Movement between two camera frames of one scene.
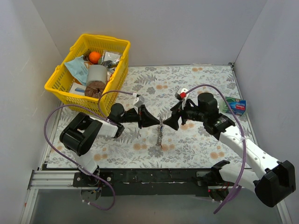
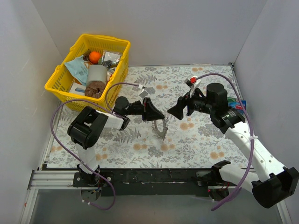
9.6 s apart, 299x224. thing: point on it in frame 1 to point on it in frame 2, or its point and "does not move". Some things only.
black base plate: x=149 y=182 does not move
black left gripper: x=140 y=116 to x=145 y=109
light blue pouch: x=79 y=69 does not move
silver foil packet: x=110 y=59 does not move
